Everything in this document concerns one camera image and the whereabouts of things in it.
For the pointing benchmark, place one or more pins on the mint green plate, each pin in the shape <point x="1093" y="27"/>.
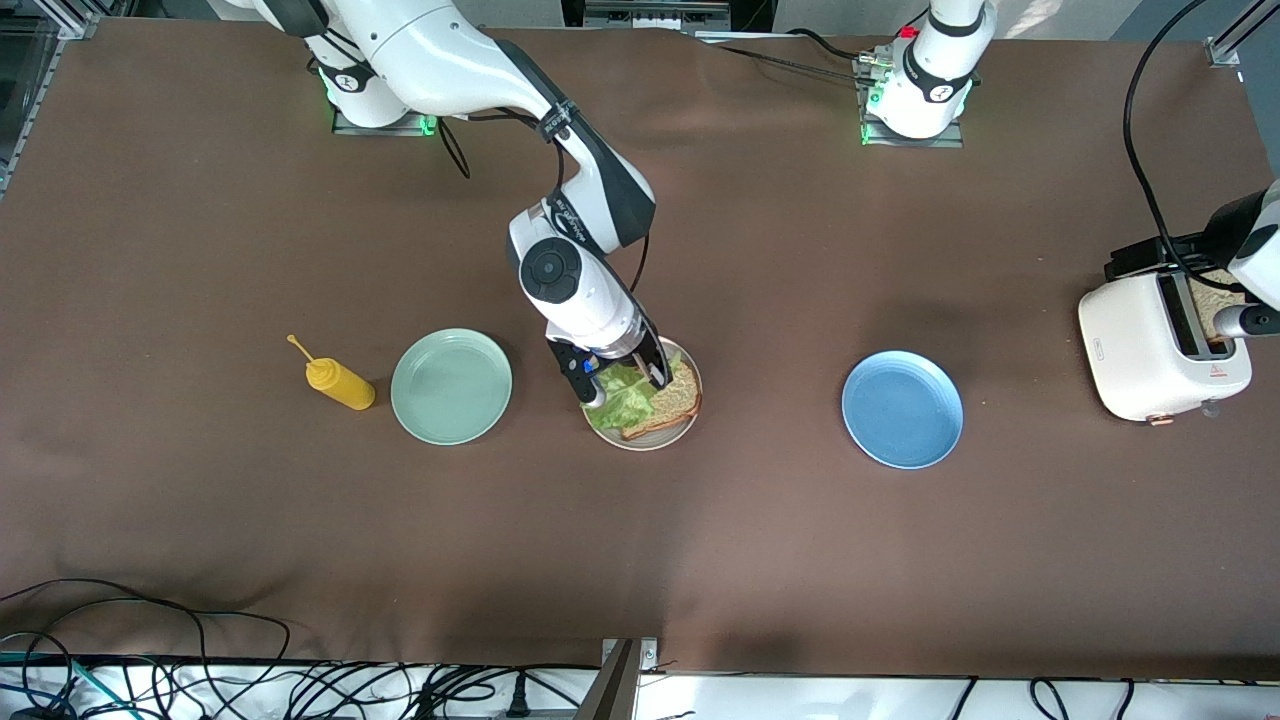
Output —
<point x="450" y="388"/>

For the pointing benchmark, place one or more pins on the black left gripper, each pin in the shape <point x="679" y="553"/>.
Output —
<point x="1143" y="257"/>

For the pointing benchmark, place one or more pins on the black power plug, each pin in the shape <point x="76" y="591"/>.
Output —
<point x="517" y="700"/>

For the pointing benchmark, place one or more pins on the clear plastic box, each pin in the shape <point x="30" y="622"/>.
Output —
<point x="20" y="70"/>

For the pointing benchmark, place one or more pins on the white toaster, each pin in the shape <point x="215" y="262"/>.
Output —
<point x="1130" y="350"/>

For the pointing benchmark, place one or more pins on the brown table cloth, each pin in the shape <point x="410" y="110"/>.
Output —
<point x="760" y="560"/>

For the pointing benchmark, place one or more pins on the dark metal equipment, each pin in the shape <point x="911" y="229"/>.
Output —
<point x="750" y="12"/>

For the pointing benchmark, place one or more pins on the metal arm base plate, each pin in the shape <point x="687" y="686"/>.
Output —
<point x="910" y="143"/>
<point x="385" y="131"/>

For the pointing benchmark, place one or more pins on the green lettuce leaf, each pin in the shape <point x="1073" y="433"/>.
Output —
<point x="625" y="400"/>

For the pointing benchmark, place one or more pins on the silver metal bracket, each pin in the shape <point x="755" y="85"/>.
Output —
<point x="648" y="655"/>

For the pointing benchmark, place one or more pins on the blue plate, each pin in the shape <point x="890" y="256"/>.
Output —
<point x="902" y="410"/>

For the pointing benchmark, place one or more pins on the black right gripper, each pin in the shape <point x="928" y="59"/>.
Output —
<point x="649" y="360"/>

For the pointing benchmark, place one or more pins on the aluminium frame profile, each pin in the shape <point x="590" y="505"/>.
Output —
<point x="60" y="15"/>
<point x="1228" y="45"/>

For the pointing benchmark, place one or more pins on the beige plate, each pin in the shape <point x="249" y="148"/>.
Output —
<point x="650" y="443"/>

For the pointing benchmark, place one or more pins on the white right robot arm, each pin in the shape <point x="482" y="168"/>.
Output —
<point x="430" y="50"/>

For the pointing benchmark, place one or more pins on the yellow squeeze bottle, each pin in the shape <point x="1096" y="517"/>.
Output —
<point x="345" y="385"/>

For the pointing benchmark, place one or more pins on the dark metal post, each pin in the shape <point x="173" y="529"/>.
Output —
<point x="610" y="695"/>

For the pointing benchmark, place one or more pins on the brown bread slice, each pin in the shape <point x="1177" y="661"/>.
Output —
<point x="675" y="402"/>
<point x="1222" y="300"/>

